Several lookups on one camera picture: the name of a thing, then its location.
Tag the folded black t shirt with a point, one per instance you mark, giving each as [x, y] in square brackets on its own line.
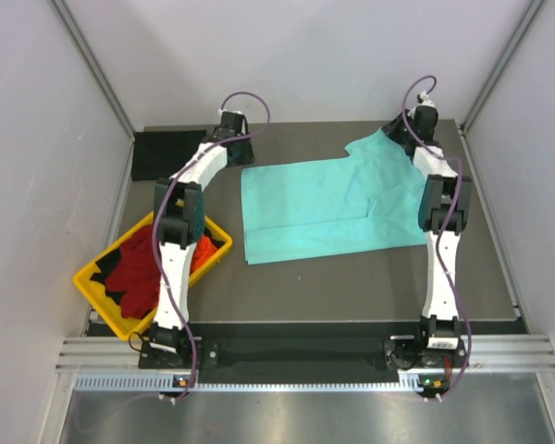
[159, 154]

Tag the teal t shirt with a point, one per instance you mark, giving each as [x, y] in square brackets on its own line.
[365, 201]

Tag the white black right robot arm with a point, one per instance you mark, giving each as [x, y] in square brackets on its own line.
[443, 211]

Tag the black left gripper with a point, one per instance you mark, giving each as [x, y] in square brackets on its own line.
[246, 157]

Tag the dark red t shirt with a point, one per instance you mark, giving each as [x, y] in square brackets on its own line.
[133, 284]

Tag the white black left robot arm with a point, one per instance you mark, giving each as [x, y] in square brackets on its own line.
[179, 221]

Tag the black t shirt in bin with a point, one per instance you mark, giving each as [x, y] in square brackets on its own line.
[106, 266]

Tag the orange t shirt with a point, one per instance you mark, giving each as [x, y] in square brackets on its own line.
[205, 249]

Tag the aluminium frame rail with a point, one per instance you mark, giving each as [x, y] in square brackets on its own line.
[492, 353]

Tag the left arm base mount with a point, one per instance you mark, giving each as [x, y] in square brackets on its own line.
[161, 348]

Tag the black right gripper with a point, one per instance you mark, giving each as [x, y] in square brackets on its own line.
[391, 128]

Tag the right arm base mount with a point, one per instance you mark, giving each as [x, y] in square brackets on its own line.
[406, 352]

